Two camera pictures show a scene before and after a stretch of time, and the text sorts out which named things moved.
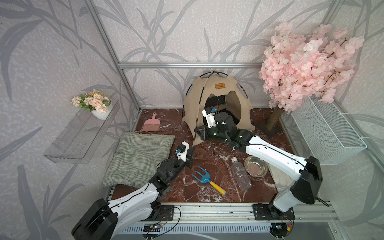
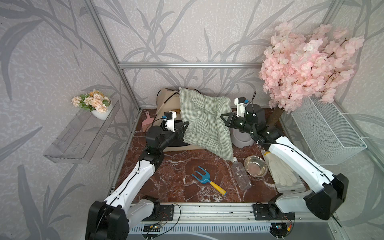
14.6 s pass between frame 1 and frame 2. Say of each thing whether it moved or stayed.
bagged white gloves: stayed
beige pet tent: moved
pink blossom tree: stayed
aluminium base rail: stayed
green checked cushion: moved
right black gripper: moved
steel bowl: stayed
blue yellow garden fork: stayed
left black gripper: moved
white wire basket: stayed
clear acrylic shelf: stayed
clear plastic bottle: stayed
